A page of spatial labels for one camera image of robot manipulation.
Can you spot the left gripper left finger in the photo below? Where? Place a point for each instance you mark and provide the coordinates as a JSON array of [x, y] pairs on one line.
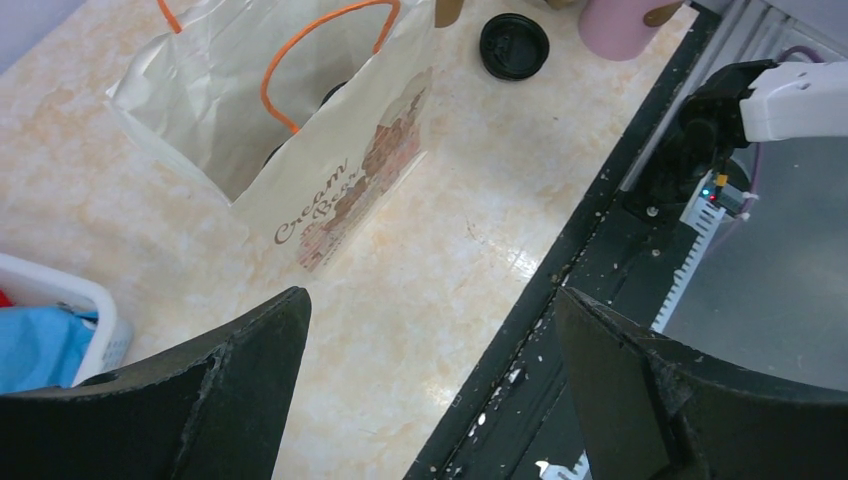
[[212, 407]]

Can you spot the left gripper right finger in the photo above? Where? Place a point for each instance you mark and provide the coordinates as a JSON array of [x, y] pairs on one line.
[[650, 407]]

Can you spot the paper takeout bag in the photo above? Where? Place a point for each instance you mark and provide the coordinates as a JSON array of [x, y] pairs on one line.
[[232, 80]]

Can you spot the black cup lid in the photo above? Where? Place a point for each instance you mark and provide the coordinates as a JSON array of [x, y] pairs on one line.
[[325, 99]]

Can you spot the black lid stack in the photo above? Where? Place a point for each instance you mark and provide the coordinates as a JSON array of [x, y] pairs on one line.
[[513, 47]]

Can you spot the stack of paper cups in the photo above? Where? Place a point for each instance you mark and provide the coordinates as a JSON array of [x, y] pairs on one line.
[[447, 12]]

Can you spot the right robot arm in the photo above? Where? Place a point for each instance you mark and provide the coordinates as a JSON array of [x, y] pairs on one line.
[[740, 104]]

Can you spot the white plastic basket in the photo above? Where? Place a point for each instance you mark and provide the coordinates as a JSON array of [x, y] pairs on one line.
[[28, 284]]

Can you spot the blue snack bag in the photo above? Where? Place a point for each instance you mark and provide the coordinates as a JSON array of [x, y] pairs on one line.
[[43, 346]]

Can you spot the pink holder cup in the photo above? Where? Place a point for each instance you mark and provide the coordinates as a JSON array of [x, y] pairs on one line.
[[620, 30]]

